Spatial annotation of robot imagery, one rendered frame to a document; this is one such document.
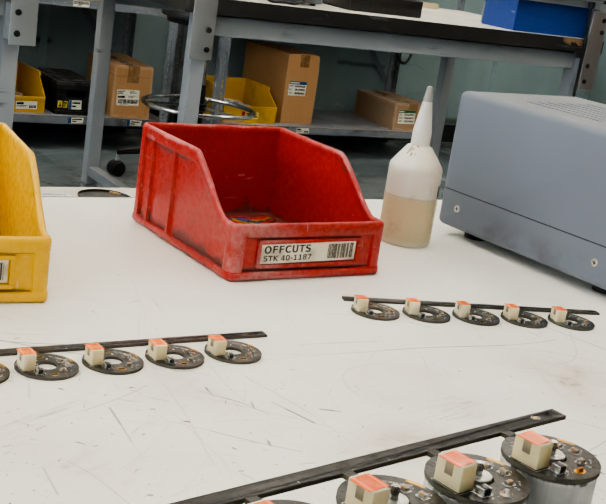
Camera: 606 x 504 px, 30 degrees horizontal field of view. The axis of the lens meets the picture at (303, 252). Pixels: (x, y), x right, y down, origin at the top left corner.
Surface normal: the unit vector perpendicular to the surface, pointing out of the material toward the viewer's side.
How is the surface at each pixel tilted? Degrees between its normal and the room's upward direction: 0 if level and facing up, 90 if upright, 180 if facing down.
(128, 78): 94
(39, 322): 0
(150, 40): 90
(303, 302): 0
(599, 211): 90
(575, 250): 90
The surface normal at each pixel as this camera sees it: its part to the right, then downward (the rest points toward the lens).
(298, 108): 0.58, 0.30
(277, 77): -0.83, 0.05
